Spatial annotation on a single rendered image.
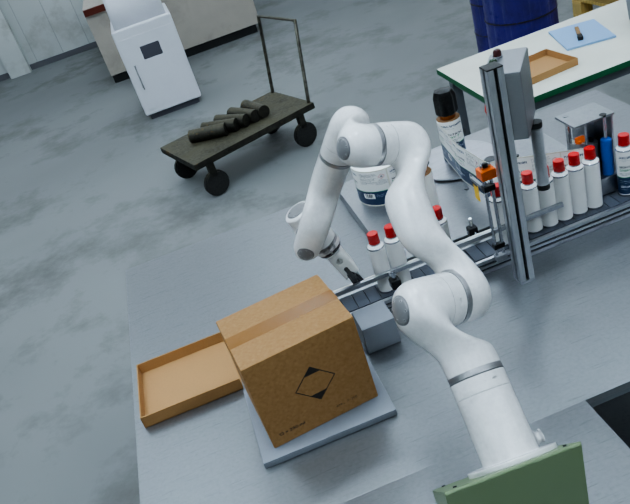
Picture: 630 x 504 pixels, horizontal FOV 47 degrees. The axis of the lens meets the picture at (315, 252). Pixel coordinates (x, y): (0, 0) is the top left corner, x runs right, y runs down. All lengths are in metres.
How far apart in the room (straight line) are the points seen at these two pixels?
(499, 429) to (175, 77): 6.18
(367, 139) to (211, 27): 7.63
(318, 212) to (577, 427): 0.82
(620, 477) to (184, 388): 1.22
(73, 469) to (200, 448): 1.60
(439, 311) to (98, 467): 2.28
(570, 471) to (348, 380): 0.61
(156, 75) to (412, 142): 5.77
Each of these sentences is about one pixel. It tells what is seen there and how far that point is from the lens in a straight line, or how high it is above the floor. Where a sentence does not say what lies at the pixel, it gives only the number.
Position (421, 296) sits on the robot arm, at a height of 1.27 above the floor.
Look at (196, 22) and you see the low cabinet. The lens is 9.18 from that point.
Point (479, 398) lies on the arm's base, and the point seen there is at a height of 1.09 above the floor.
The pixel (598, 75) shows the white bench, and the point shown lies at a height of 0.78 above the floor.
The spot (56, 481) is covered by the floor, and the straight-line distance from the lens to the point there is 3.59.
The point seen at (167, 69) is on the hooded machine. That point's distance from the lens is 7.33.
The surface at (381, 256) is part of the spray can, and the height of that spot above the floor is 1.01.
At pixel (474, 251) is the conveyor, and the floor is 0.88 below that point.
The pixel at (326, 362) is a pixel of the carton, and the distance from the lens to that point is 1.81.
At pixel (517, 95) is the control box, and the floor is 1.41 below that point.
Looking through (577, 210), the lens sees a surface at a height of 0.90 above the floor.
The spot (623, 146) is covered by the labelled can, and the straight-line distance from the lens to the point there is 2.42.
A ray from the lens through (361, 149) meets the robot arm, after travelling 1.64.
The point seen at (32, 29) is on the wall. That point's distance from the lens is 11.74.
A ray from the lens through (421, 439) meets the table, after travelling 1.84.
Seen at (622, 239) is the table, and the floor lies 0.83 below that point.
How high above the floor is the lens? 2.17
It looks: 31 degrees down
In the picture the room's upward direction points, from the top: 19 degrees counter-clockwise
